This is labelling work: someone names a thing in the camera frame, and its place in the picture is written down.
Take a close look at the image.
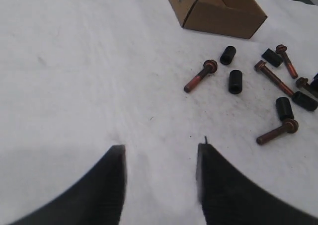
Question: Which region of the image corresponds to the black cylindrical sleeve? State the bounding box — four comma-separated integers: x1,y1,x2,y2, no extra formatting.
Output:
219,45,237,66
275,97,295,123
261,48,284,68
228,70,246,95
291,91,318,112

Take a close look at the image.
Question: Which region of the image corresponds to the copper flanged bolt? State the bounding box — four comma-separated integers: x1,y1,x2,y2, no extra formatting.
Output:
275,44,299,79
256,118,299,146
295,77,318,98
184,59,218,92
254,60,295,97

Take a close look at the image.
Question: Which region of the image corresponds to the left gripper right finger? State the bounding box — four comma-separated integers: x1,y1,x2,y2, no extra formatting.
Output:
196,143,318,225

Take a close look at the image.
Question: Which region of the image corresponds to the brown cardboard box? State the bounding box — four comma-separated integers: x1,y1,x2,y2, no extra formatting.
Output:
163,0,268,40

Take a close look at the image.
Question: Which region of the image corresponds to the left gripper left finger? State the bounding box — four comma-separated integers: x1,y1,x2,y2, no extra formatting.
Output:
7,145,127,225

